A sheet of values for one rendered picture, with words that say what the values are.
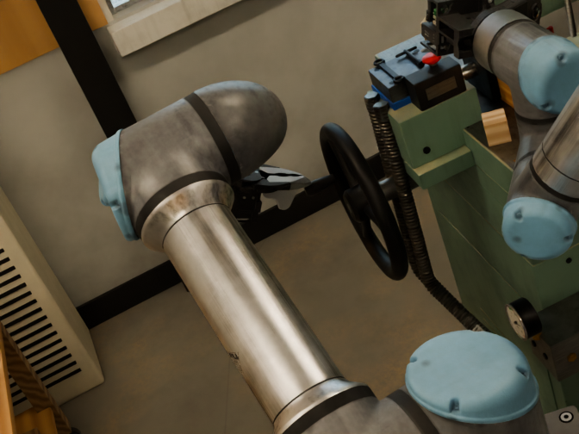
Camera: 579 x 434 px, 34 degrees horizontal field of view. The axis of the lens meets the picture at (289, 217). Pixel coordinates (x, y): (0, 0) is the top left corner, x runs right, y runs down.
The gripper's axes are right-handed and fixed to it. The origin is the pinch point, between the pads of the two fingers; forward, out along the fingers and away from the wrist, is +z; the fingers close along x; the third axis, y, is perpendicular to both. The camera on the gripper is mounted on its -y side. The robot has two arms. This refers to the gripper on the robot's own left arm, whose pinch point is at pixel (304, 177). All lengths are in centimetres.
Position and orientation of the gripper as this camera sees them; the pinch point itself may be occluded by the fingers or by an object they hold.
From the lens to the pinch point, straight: 165.7
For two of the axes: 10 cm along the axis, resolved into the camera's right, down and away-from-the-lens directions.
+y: -1.7, 8.9, 4.3
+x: 3.0, 4.6, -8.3
